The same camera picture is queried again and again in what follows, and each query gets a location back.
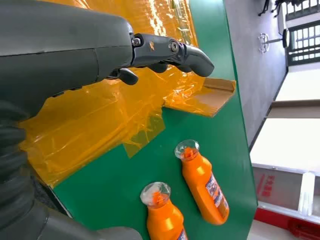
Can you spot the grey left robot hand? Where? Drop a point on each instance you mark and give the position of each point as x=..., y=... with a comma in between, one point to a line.
x=62, y=49

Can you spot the yellow film wrapped cardboard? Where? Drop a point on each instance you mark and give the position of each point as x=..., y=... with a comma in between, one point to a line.
x=87, y=126

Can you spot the orange bottle with label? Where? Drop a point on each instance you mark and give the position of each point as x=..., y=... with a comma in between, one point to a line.
x=200, y=182
x=162, y=218

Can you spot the black window grille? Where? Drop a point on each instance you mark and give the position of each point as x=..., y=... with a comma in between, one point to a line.
x=303, y=43

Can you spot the green table mat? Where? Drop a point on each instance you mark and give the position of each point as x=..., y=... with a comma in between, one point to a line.
x=112, y=192

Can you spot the red and white cabinet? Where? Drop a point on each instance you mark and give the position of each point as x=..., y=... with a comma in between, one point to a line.
x=282, y=192

